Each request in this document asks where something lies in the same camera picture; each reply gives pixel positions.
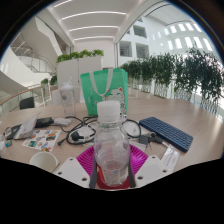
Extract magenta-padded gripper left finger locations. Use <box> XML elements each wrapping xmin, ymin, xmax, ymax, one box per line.
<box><xmin>53</xmin><ymin>146</ymin><xmax>98</xmax><ymax>190</ymax></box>

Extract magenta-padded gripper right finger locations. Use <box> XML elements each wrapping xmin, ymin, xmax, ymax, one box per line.
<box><xmin>128</xmin><ymin>144</ymin><xmax>172</xmax><ymax>188</ymax></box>

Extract clear plastic water bottle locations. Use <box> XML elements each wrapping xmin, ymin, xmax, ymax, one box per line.
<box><xmin>93</xmin><ymin>100</ymin><xmax>132</xmax><ymax>187</ymax></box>

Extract black key fob with keys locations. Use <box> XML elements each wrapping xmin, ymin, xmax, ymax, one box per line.
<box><xmin>139</xmin><ymin>132</ymin><xmax>164</xmax><ymax>146</ymax></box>

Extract clear plastic packet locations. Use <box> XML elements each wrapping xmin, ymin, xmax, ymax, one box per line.
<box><xmin>160</xmin><ymin>143</ymin><xmax>181</xmax><ymax>173</ymax></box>

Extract flat round red coaster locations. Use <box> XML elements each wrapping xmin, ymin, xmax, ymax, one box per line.
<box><xmin>96</xmin><ymin>173</ymin><xmax>130</xmax><ymax>191</ymax></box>

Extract dark blue keyboard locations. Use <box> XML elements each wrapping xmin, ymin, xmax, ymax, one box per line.
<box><xmin>138</xmin><ymin>116</ymin><xmax>194</xmax><ymax>153</ymax></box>

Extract white grid-pattern mug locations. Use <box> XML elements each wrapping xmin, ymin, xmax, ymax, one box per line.
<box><xmin>29</xmin><ymin>151</ymin><xmax>60</xmax><ymax>174</ymax></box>

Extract white power adapter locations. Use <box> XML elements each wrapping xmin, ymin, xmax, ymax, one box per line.
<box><xmin>53</xmin><ymin>117</ymin><xmax>73</xmax><ymax>127</ymax></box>

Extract colourful sticker sheet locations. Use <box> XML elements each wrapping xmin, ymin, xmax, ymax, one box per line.
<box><xmin>21</xmin><ymin>128</ymin><xmax>62</xmax><ymax>153</ymax></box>

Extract black power adapter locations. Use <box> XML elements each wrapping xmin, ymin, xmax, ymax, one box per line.
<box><xmin>34</xmin><ymin>116</ymin><xmax>54</xmax><ymax>129</ymax></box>

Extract clear tumbler with lid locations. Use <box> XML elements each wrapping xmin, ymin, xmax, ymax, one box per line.
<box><xmin>59</xmin><ymin>81</ymin><xmax>77</xmax><ymax>118</ymax></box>

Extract open printed booklet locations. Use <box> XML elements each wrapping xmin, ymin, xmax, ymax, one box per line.
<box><xmin>12</xmin><ymin>113</ymin><xmax>42</xmax><ymax>140</ymax></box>

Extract green tote bag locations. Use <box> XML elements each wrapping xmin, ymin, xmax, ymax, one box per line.
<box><xmin>79</xmin><ymin>68</ymin><xmax>129</xmax><ymax>117</ymax></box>

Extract black notebook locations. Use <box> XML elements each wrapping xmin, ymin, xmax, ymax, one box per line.
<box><xmin>4</xmin><ymin>123</ymin><xmax>24</xmax><ymax>140</ymax></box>

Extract black chair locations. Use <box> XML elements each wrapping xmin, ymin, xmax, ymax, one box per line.
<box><xmin>18</xmin><ymin>96</ymin><xmax>36</xmax><ymax>111</ymax></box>

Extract brown planter with green plants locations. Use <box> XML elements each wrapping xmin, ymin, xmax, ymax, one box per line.
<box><xmin>40</xmin><ymin>75</ymin><xmax>58</xmax><ymax>86</ymax></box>

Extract white cabinet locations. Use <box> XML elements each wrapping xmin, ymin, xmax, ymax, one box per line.
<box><xmin>55</xmin><ymin>55</ymin><xmax>104</xmax><ymax>93</ymax></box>

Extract glass railing with wooden handrail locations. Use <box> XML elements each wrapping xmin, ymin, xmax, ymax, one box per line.
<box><xmin>0</xmin><ymin>84</ymin><xmax>46</xmax><ymax>116</ymax></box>

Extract row of tall green plants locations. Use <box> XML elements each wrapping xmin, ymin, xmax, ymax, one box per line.
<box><xmin>119</xmin><ymin>46</ymin><xmax>224</xmax><ymax>116</ymax></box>

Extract green plants atop cabinet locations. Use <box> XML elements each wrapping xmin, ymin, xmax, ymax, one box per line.
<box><xmin>55</xmin><ymin>49</ymin><xmax>105</xmax><ymax>64</ymax></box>

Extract tangled black cables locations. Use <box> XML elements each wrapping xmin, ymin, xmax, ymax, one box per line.
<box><xmin>57</xmin><ymin>114</ymin><xmax>143</xmax><ymax>146</ymax></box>

